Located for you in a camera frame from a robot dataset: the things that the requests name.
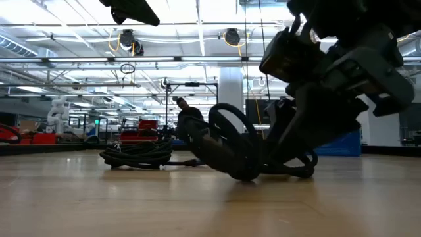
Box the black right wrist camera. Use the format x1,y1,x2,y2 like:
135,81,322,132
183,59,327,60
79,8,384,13
259,26,325,84

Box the black metal stand frame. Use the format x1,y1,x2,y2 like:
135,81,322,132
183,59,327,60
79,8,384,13
164,82,219,133

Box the loosely black USB-C cable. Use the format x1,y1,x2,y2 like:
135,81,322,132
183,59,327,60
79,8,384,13
178,102,320,182

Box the black ceiling cable reel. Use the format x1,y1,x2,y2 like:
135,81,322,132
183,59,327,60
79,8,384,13
224,28,241,47
118,28,136,51

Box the white robot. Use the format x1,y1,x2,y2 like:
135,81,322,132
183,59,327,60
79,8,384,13
46,95,71,136

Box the red storage bins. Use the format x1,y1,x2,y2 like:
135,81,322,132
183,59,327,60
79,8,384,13
0,126,57,146

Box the person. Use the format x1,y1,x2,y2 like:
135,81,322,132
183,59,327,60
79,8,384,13
176,97,205,142

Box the tightly black USB-C cable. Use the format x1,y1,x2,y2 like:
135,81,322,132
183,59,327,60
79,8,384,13
99,139,206,171

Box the white building pillar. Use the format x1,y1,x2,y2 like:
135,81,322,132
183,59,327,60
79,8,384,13
218,66,246,133

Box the blue game controller box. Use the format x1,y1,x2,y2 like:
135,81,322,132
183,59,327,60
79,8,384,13
313,128,362,157

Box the red tool chest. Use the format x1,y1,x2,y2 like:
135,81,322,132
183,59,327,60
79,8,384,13
119,119,159,145

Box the cardboard box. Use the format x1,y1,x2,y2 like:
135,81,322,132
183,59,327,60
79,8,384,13
19,120,39,133

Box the black wall screen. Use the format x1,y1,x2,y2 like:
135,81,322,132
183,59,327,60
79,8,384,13
245,99,274,126

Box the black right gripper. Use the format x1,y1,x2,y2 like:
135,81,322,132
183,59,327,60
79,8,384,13
272,22,416,163

